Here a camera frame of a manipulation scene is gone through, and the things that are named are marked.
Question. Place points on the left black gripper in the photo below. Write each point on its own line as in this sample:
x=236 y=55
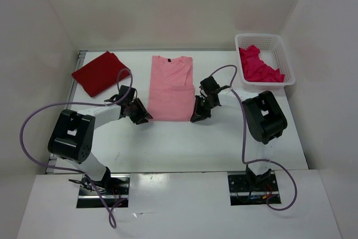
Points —
x=143 y=112

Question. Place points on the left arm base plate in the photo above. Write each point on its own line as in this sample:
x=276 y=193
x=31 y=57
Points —
x=117 y=195

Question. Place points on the white plastic basket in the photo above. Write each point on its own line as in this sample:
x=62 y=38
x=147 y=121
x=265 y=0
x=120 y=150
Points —
x=272 y=52

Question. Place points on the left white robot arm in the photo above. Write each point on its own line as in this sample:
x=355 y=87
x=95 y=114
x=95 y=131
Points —
x=72 y=137

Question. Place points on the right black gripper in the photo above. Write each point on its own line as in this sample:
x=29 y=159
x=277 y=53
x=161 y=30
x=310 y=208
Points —
x=198 y=114

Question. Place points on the pink t-shirt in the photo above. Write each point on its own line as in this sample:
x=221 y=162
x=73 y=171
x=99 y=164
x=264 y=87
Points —
x=171 y=89

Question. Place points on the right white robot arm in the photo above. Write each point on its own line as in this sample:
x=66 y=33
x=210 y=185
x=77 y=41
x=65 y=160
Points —
x=263 y=119

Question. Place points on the magenta t-shirt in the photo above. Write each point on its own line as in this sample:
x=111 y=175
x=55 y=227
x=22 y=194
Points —
x=255 y=70

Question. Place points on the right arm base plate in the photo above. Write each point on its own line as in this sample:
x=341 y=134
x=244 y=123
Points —
x=241 y=193

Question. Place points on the dark red t-shirt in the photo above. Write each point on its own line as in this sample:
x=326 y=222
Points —
x=100 y=74

